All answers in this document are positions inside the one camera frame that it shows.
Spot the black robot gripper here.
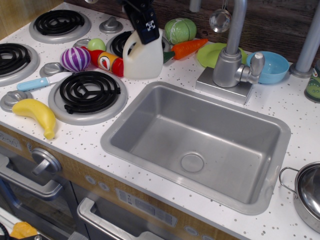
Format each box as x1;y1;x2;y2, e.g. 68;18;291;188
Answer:
116;0;160;45

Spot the cream detergent bottle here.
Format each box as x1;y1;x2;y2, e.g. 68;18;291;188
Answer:
122;30;164;80

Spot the silver sink basin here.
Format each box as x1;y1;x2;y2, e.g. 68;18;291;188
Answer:
100;82;291;215

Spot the silver stove knob back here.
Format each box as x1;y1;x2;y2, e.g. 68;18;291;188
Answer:
99;16;123;34

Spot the silver stove knob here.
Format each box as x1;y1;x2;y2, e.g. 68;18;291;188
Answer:
0;90;33;113
99;16;123;34
39;62;68;78
73;38;91;48

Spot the green toy cabbage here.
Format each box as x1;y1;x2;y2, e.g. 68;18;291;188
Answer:
164;18;197;45

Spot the back right black burner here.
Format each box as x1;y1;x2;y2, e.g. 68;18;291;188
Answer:
106;31;171;58

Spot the black burner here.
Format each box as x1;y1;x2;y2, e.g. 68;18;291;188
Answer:
106;31;171;58
48;71;128;126
0;43;40;87
29;9;91;44

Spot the orange toy carrot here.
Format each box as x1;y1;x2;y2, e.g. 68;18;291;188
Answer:
163;38;209;63

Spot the small green toy fruit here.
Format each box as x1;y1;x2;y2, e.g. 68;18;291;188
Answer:
87;38;106;51

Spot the red ketchup bottle toy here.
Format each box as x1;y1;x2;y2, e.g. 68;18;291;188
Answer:
81;46;124;78

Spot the silver stove knob centre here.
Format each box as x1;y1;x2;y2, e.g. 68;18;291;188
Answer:
73;38;91;48

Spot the green plastic plate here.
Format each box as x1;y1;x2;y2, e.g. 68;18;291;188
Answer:
196;42;248;69

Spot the hanging metal ladle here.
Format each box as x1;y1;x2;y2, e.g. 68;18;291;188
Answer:
209;0;232;33

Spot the purple striped toy onion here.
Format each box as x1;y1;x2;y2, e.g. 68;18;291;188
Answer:
60;47;91;73

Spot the back left black burner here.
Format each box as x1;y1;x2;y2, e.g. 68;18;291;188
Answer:
29;9;91;44

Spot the front right black burner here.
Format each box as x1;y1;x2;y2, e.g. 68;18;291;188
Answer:
48;71;128;126

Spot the silver stove knob middle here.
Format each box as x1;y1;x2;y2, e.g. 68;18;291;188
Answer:
39;62;68;78

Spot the silver toy faucet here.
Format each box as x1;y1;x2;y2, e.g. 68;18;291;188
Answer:
195;0;265;104

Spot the front left black burner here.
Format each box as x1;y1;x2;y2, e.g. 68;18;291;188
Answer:
0;43;40;87

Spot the blue plastic bowl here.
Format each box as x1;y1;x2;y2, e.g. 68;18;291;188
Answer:
258;51;290;85

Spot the yellow toy banana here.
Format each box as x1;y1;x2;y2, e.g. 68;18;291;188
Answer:
12;98;56;140

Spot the silver stove knob front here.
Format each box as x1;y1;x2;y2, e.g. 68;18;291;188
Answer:
0;90;33;113

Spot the silver oven dial knob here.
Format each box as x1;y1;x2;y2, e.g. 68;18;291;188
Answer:
31;147;62;176

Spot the green label toy can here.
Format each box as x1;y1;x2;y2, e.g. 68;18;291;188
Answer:
304;66;320;103

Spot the yellow object on floor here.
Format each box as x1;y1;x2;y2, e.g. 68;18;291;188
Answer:
9;221;38;240

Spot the blue handled toy knife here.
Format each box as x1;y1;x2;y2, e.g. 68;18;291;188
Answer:
16;72;73;92

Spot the grey vertical post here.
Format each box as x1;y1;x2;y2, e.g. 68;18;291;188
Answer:
289;3;320;79

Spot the silver oven door handle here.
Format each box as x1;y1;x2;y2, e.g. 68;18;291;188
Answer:
0;154;64;201

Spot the silver dishwasher door handle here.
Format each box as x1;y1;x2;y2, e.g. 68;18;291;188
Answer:
77;197;162;240

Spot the steel pot with handle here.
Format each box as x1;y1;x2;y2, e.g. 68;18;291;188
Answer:
278;161;320;233

